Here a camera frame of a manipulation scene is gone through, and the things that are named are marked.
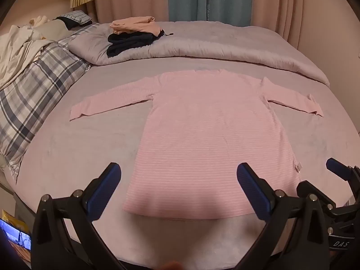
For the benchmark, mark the striped pillow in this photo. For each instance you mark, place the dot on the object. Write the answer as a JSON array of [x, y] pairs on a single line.
[[77, 17]]

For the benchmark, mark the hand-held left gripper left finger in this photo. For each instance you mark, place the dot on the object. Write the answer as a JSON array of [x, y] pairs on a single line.
[[104, 191]]

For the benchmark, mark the folded navy garment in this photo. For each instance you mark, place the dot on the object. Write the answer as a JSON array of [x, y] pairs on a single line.
[[126, 43]]

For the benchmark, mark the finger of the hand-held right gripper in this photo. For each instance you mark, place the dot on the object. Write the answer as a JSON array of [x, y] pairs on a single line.
[[312, 188], [334, 164]]

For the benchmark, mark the white crumpled cloth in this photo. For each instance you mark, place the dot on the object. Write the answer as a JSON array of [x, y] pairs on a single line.
[[17, 50]]

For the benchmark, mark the pink striped long-sleeve shirt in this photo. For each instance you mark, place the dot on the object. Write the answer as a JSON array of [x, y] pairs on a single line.
[[197, 135]]

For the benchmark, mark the grey pillow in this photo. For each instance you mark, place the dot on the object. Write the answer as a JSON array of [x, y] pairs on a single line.
[[53, 29]]

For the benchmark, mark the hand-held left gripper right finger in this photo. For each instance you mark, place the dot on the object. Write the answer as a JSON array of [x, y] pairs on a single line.
[[251, 191]]

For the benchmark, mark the folded peach garment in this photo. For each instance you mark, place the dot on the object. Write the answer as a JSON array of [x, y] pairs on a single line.
[[135, 25]]

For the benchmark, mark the yellow packet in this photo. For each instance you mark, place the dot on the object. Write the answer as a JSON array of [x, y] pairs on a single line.
[[14, 215]]

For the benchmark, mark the grey duvet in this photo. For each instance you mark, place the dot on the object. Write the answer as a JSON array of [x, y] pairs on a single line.
[[225, 39]]

